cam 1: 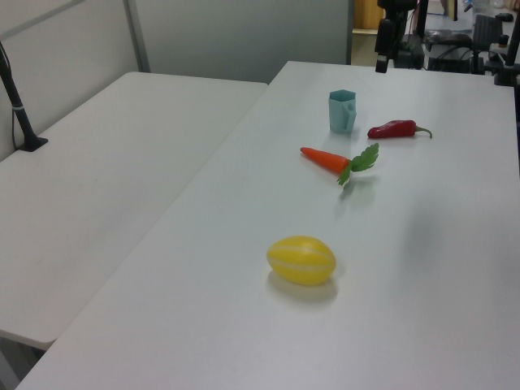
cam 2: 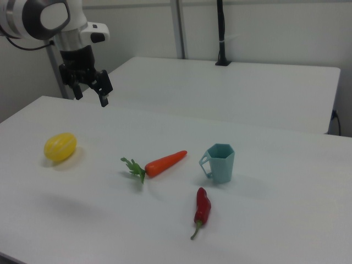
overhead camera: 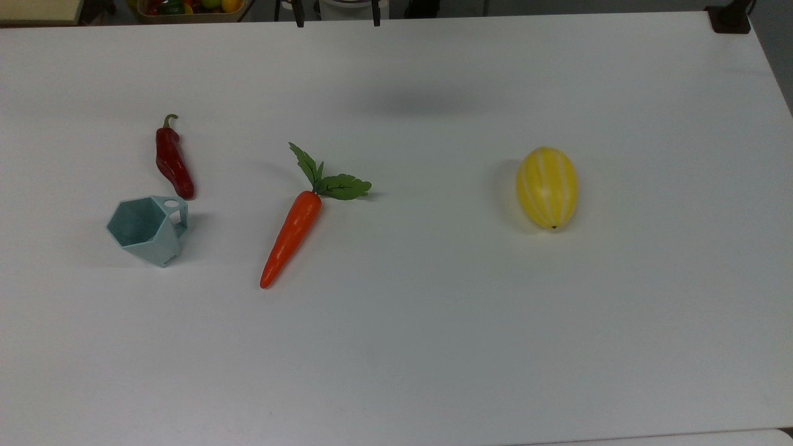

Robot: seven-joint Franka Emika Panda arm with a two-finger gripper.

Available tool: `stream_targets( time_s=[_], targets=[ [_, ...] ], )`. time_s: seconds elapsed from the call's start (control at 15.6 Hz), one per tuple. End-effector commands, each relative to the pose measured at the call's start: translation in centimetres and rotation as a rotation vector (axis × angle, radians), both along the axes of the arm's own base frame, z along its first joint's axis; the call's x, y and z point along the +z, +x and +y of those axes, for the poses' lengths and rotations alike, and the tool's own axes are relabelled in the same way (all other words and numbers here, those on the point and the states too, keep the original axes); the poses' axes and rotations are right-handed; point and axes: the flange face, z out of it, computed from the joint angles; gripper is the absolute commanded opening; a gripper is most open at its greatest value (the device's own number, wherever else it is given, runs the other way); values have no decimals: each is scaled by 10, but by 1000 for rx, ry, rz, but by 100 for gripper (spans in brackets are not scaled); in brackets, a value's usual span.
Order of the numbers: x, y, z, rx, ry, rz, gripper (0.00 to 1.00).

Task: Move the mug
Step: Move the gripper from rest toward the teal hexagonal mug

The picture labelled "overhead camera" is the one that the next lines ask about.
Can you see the light wooden board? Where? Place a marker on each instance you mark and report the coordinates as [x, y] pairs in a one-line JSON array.
[[37, 11]]

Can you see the black table clamp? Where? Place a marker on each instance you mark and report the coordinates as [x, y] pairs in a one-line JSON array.
[[730, 20]]

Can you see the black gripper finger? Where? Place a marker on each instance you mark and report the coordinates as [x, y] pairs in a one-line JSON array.
[[299, 12], [375, 12]]

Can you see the green round fruit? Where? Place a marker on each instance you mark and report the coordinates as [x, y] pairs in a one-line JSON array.
[[211, 3]]

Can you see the black object behind table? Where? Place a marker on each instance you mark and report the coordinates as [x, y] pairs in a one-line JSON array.
[[422, 7]]

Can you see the yellow striped melon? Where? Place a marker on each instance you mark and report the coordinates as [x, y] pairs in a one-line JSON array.
[[547, 188]]

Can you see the red chili pepper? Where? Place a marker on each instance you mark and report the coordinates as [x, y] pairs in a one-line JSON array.
[[171, 162]]

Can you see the basket with toy fruit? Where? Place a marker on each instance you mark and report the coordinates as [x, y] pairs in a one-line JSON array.
[[186, 17]]

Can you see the teal hexagonal mug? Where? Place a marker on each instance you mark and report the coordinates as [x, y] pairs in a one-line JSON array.
[[139, 226]]

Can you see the orange carrot with green leaves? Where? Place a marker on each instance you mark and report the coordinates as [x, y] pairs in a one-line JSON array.
[[295, 230]]

